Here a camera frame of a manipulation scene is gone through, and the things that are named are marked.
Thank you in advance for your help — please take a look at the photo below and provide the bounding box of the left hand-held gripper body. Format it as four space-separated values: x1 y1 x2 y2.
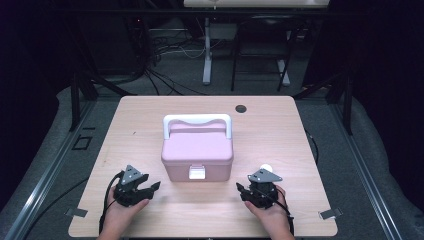
113 164 151 208

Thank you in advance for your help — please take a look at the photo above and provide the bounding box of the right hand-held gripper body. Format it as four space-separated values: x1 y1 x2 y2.
244 168 283 210

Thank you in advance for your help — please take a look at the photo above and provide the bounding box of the pink plastic lidded box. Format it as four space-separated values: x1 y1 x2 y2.
160 113 234 183

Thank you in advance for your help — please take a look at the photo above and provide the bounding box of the person's right hand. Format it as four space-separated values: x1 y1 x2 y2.
244 185 293 236

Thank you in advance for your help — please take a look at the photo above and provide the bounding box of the person's left hand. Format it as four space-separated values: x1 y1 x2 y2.
99 186 150 238

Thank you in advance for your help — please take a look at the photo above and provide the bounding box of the grey metal table clamp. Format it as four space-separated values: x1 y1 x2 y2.
318 207 343 220
64 207 89 218

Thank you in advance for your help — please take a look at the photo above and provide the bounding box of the black metal chair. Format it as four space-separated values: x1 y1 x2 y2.
230 14 298 93

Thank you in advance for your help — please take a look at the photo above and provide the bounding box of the white background desk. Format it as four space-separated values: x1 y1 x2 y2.
183 0 331 87

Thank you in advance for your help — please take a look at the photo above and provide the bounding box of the left hand-held gripper black cable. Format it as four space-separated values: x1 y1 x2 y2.
98 170 125 234

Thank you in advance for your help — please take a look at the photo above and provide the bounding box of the hand-held gripper black cable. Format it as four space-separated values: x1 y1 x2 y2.
273 193 296 236
98 170 125 234

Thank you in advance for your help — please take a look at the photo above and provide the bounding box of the right hand-held gripper black cable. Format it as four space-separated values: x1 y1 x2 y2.
273 193 296 236

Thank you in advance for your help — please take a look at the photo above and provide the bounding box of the thin black cable beside table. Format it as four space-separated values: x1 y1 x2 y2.
304 128 320 166

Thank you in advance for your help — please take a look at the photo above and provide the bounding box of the black floor cable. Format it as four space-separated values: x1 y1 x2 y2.
22 177 90 240

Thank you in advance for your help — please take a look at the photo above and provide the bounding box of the aluminium floor rail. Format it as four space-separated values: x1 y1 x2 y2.
329 103 405 240
3 99 98 240

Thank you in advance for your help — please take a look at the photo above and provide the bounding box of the black metal frame stand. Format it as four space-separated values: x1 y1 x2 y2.
293 64 354 136
68 64 138 133

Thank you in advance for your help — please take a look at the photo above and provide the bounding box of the tangle of floor cables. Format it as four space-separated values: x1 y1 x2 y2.
143 31 209 98

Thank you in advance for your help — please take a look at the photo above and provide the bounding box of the black horizontal frame bar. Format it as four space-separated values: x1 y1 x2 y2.
49 8 334 16

